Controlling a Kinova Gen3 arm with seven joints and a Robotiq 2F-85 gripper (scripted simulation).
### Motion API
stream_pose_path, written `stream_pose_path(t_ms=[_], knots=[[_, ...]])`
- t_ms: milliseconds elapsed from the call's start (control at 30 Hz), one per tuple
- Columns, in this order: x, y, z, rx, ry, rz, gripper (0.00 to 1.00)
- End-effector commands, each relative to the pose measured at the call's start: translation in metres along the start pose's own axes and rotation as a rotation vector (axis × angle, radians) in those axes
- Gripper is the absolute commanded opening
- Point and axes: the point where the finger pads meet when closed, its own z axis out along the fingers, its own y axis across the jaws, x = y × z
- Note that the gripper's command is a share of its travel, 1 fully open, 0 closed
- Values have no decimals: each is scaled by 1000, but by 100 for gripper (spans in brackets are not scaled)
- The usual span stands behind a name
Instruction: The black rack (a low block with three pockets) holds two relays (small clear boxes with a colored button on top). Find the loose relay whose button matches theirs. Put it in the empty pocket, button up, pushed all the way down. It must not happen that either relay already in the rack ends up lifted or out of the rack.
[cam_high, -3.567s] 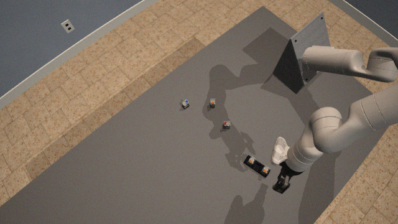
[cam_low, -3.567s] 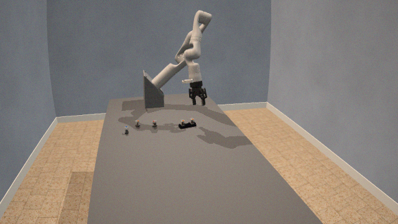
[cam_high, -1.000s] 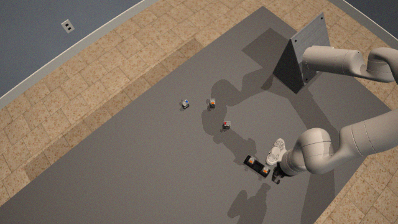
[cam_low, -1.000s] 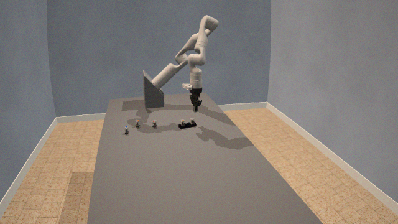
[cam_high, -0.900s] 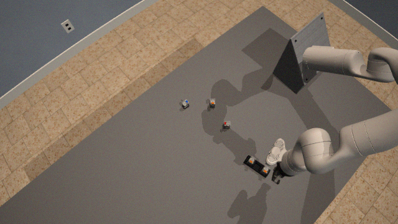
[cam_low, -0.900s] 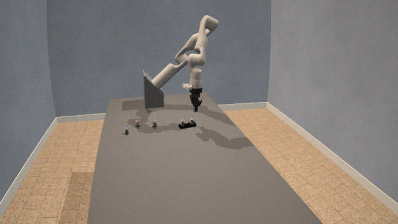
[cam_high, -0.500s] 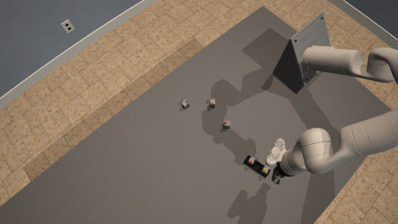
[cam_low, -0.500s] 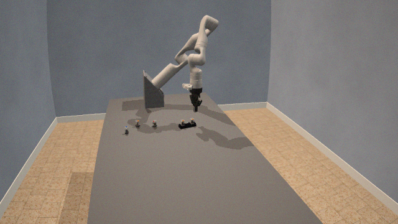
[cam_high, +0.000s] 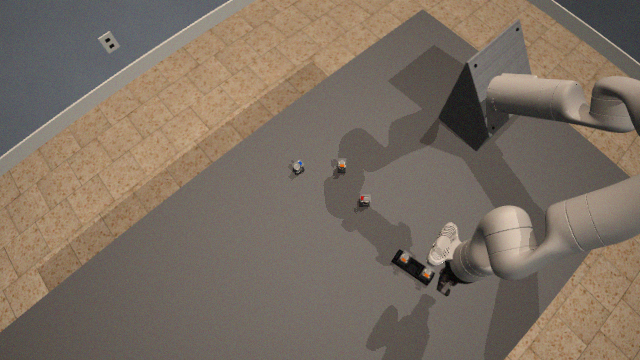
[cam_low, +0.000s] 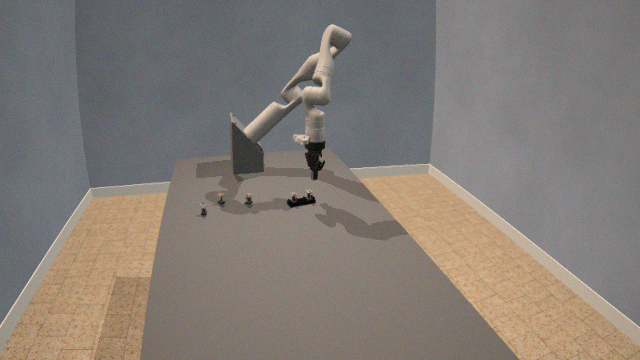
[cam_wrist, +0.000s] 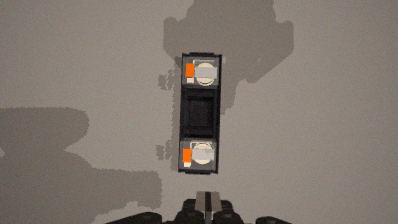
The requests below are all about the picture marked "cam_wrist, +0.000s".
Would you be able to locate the black rack with three pockets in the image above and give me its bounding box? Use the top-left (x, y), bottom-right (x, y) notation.
top-left (178, 52), bottom-right (222, 175)

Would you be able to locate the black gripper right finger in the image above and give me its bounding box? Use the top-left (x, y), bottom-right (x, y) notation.
top-left (208, 192), bottom-right (291, 224)

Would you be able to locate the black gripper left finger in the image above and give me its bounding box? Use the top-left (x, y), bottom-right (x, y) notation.
top-left (105, 191), bottom-right (208, 224)

